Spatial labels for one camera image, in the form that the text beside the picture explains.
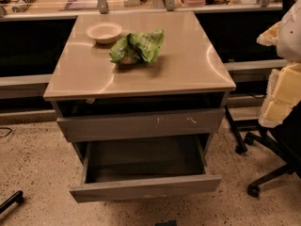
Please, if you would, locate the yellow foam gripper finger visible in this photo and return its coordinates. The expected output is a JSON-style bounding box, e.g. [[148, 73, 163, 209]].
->
[[257, 22, 280, 46], [259, 63, 301, 128]]

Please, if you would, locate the grey drawer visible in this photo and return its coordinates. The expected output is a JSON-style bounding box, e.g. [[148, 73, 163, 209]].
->
[[57, 108, 225, 142], [70, 136, 221, 202]]

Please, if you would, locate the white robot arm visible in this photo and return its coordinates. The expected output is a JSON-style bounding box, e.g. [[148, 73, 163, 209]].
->
[[257, 0, 301, 128]]

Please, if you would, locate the grey drawer cabinet beige top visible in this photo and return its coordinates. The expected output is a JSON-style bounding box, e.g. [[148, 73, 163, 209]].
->
[[44, 12, 235, 158]]

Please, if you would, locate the black office chair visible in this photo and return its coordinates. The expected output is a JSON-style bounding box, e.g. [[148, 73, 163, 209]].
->
[[225, 104, 301, 198]]

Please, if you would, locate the green crumpled chip bag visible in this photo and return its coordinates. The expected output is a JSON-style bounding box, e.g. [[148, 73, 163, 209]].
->
[[109, 29, 165, 65]]

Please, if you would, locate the beige paper bowl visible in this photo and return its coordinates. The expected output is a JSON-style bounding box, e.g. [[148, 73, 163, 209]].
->
[[87, 22, 122, 44]]

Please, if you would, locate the long workbench with shelf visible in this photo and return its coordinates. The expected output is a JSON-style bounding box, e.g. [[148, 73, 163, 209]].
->
[[0, 0, 301, 126]]

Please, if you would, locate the black coiled tool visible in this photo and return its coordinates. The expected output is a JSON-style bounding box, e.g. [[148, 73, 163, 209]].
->
[[12, 0, 37, 13]]

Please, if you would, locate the black chair leg left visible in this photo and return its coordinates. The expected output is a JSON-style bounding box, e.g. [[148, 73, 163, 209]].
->
[[0, 190, 24, 214]]

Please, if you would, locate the black floor cable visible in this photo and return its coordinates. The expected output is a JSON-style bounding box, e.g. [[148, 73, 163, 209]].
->
[[0, 126, 13, 139]]

